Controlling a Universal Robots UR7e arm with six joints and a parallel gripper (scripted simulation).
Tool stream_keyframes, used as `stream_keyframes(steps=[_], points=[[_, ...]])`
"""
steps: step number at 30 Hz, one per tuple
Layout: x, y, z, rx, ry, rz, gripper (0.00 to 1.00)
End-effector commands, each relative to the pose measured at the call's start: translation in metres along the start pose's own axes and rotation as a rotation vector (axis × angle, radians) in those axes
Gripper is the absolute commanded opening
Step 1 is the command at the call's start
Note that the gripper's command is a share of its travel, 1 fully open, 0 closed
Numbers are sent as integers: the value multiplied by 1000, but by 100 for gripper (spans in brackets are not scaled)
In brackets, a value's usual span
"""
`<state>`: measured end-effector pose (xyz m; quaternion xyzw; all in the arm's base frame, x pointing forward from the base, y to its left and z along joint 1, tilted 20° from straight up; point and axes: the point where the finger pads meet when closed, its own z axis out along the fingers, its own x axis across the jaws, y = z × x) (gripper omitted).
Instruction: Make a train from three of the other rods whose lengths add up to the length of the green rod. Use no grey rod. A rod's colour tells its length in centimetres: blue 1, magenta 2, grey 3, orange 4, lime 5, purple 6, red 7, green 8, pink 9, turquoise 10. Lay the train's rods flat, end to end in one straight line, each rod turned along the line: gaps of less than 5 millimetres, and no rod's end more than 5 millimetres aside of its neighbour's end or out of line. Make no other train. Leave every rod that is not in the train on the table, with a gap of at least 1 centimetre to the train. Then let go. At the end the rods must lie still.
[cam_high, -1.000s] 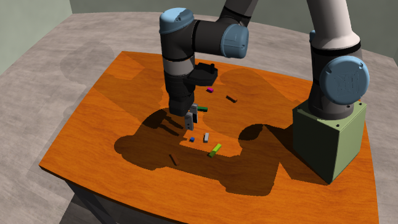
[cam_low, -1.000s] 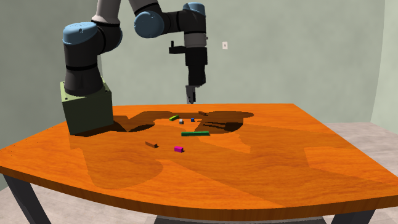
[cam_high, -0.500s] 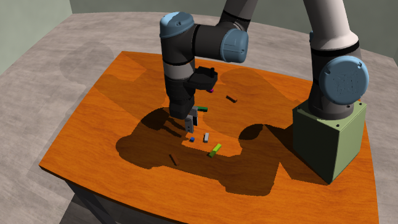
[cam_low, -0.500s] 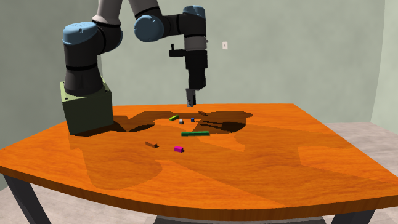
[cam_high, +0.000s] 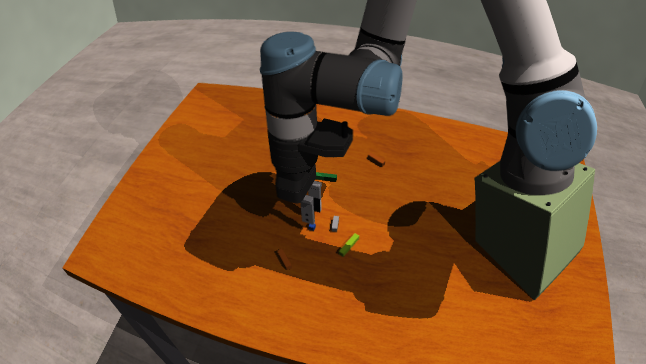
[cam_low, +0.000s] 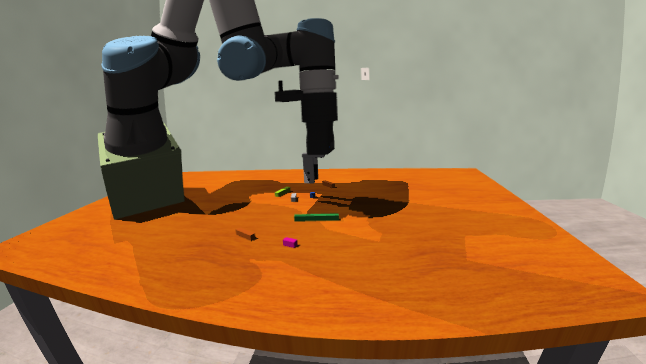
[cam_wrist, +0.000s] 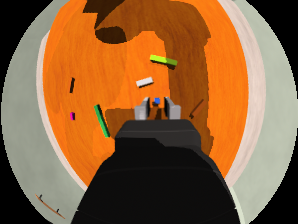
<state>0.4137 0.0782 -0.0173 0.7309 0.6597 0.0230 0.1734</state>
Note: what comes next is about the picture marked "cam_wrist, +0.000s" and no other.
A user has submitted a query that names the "magenta rod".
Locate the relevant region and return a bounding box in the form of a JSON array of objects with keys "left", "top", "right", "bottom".
[{"left": 70, "top": 112, "right": 75, "bottom": 120}]

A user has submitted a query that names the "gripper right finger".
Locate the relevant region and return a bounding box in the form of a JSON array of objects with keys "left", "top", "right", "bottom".
[{"left": 164, "top": 97, "right": 181, "bottom": 119}]

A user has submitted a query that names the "grey rod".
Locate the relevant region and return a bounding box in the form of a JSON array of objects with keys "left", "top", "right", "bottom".
[{"left": 136, "top": 77, "right": 153, "bottom": 87}]

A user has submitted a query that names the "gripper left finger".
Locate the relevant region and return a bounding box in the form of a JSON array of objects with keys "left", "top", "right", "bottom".
[{"left": 134, "top": 97, "right": 150, "bottom": 120}]

